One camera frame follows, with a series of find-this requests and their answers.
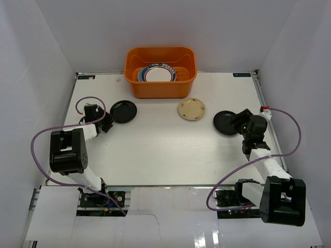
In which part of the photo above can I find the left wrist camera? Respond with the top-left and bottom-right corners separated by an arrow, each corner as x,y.
84,103 -> 98,109

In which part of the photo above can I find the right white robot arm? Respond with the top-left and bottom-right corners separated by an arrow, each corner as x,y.
229,107 -> 306,226

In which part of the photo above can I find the orange plastic bin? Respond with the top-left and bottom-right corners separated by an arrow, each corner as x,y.
124,46 -> 197,99

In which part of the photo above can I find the black plate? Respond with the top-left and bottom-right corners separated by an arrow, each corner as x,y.
110,100 -> 138,124
213,111 -> 237,136

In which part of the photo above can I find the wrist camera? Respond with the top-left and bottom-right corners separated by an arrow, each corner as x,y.
84,103 -> 98,109
259,106 -> 272,121

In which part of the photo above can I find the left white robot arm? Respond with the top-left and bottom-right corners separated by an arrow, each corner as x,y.
50,104 -> 115,206

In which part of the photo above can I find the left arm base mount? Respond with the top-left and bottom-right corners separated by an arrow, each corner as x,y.
78,191 -> 126,210

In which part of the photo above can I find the blue table label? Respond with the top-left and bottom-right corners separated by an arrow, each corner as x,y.
233,73 -> 251,78
77,75 -> 95,80

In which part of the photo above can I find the beige small plate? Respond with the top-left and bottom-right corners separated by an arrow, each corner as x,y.
177,98 -> 206,121

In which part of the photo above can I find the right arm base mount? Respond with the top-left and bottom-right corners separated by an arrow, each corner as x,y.
213,188 -> 260,220

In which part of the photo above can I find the green rimmed white plate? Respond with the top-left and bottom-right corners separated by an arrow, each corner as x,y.
142,63 -> 176,82

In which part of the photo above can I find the blue plate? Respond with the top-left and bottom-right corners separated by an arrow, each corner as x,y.
138,68 -> 143,82

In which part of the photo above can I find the right blue table label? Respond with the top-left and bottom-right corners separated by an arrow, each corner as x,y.
233,73 -> 251,78

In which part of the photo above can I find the left blue table label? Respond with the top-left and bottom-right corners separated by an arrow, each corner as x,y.
77,75 -> 95,80

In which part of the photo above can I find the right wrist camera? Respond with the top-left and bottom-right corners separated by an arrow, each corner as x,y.
259,106 -> 272,121

